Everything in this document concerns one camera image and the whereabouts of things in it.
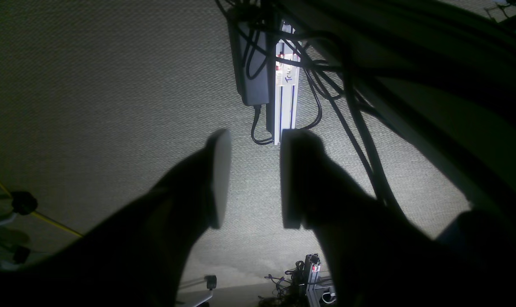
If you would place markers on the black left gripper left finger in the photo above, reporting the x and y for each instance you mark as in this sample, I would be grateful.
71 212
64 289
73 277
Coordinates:
135 257

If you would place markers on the grey power adapter brick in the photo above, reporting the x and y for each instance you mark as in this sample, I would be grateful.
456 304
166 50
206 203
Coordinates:
248 58

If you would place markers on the aluminium extrusion rail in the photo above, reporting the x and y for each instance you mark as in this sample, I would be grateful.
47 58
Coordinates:
286 88

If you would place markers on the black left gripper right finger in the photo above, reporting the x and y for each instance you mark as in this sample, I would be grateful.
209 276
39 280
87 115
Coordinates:
378 258

